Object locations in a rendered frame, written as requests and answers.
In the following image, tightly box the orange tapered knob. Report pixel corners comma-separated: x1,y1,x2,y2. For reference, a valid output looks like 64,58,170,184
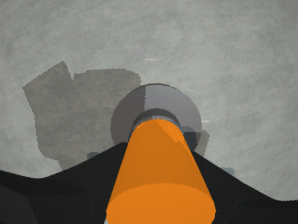
106,120,216,224

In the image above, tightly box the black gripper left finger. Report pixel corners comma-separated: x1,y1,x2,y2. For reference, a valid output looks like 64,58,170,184
0,141,128,224

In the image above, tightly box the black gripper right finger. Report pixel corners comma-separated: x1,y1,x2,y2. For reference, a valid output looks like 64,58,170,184
190,151,298,224

